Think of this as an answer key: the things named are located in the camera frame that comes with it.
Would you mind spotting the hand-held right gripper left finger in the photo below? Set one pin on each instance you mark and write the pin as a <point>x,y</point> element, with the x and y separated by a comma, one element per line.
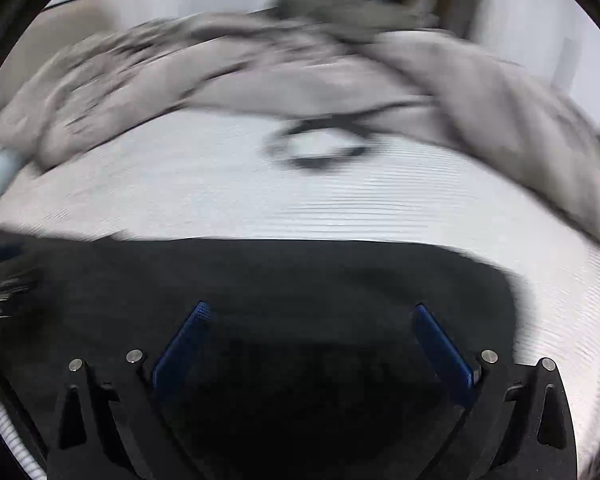
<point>185,340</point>

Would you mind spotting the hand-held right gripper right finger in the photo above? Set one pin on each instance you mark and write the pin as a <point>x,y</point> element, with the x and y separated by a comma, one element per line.
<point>442,350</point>

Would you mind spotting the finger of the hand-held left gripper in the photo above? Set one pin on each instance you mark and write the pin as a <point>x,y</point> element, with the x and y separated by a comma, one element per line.
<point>5,255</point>

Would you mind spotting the white honeycomb mattress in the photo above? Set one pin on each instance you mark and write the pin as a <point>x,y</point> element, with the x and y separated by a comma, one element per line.
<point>180,185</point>

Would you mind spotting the black pants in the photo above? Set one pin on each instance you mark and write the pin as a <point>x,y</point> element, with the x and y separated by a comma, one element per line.
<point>300,285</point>

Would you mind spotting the grey duvet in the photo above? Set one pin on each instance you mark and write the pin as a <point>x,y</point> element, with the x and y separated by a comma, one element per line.
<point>330,85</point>

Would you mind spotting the beige padded headboard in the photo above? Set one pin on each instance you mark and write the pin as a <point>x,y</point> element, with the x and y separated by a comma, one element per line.
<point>75,20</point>

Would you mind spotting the light blue bolster pillow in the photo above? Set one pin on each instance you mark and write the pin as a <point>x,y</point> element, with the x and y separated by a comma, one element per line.
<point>0,170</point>

